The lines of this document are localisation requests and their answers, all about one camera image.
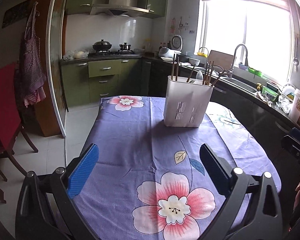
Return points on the black rice cooker pot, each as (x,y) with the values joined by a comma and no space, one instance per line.
(183,58)

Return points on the white rice cooker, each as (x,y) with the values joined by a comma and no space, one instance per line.
(175,47)

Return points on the black wok with lid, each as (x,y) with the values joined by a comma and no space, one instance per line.
(102,45)

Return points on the white plate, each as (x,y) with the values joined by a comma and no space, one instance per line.
(167,59)

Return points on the dark brown chopstick red end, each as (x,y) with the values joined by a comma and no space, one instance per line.
(173,67)

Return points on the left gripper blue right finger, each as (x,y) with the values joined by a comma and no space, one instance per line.
(218,169)

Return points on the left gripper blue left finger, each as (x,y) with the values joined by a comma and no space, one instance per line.
(82,171)

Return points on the clear plastic spoon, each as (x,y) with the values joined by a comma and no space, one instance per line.
(199,75)

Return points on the steel range hood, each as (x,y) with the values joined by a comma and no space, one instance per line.
(126,8)

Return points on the wooden cutting board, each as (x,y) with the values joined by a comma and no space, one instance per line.
(221,59)

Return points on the white bowl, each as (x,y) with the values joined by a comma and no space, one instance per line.
(194,62)

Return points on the tall steel kitchen faucet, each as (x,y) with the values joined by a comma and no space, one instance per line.
(235,57)

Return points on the green drawer cabinet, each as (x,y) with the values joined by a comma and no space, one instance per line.
(87,82)

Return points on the small steel pot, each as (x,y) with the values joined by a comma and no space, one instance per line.
(125,47)

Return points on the purple floral tablecloth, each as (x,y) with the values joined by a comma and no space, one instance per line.
(149,182)

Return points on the steel kitchen sink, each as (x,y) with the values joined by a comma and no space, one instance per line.
(240,84)

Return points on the sliding glass door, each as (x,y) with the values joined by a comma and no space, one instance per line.
(53,48)

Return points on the gas stove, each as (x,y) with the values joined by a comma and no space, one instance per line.
(112,53)

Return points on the checkered purple apron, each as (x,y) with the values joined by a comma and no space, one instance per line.
(32,74)

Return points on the red wooden chair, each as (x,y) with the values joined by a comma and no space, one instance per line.
(10,122)

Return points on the white plastic utensil holder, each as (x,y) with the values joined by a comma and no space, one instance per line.
(186,103)

